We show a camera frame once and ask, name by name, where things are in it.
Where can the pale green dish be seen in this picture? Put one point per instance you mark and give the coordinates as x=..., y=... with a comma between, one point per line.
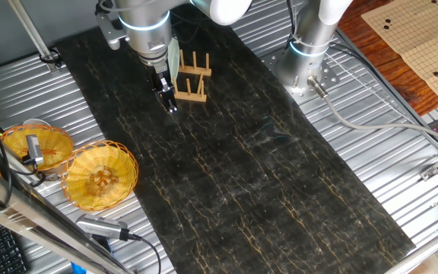
x=173, y=57

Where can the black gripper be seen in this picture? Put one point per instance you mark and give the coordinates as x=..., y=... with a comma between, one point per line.
x=162, y=78

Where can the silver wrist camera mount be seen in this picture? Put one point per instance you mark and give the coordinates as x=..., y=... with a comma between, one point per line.
x=108, y=32

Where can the wooden dish rack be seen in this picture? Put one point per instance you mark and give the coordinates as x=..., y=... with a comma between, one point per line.
x=190, y=95

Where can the aluminium frame bar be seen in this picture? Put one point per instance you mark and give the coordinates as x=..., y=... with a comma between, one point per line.
x=32, y=217

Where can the blue box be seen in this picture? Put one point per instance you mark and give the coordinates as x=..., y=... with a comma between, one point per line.
x=77, y=268

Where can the yellow wicker basket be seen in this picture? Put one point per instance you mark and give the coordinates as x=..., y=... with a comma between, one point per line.
x=57, y=146
x=99, y=177

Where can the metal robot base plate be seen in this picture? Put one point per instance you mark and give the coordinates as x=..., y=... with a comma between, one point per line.
x=329, y=78

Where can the white bowl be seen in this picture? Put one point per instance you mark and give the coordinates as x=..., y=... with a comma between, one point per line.
x=36, y=122

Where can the silver depth camera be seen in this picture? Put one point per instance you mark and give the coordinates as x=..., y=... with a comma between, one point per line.
x=101, y=226
x=34, y=148

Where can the black marble pattern mat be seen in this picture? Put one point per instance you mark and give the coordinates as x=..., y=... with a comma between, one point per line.
x=242, y=171

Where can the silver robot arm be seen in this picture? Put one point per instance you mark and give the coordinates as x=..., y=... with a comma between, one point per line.
x=146, y=34

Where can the aluminium pole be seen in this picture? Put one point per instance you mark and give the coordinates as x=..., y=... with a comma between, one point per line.
x=32, y=32

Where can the paper go board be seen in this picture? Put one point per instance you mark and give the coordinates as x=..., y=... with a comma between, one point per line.
x=420, y=34

